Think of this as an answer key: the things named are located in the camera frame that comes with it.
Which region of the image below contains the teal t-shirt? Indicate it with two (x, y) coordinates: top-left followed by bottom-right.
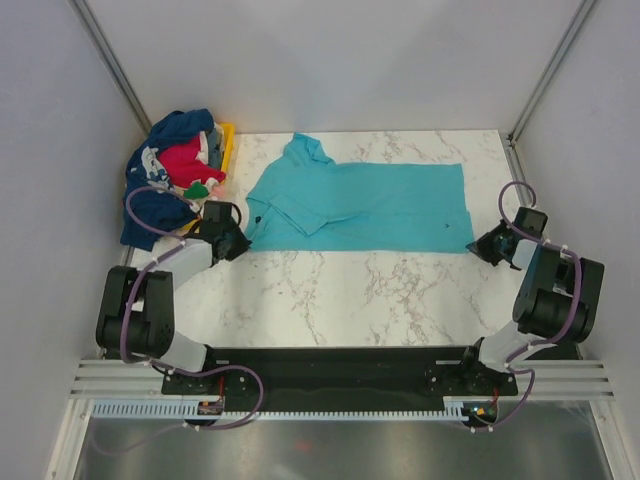
(246, 133), (474, 254)

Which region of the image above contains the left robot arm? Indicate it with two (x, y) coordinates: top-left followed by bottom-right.
(95, 201), (251, 393)

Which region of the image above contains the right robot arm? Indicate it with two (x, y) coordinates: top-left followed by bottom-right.
(457, 207), (605, 394)

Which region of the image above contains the navy blue printed t-shirt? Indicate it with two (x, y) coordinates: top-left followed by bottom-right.
(120, 109), (214, 251)

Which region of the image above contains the magenta red t-shirt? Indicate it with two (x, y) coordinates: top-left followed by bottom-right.
(158, 136), (226, 189)

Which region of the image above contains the yellow plastic bin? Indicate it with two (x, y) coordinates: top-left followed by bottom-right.
(186, 123), (235, 216)

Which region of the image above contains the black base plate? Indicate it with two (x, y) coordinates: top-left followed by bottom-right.
(162, 347), (518, 412)

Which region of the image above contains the white slotted cable duct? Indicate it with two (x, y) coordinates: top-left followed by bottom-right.
(91, 399), (468, 422)

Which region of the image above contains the aluminium rail at base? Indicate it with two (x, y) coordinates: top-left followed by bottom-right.
(70, 359), (613, 401)

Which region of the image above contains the left aluminium frame post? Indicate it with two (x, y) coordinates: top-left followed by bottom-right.
(69, 0), (151, 133)

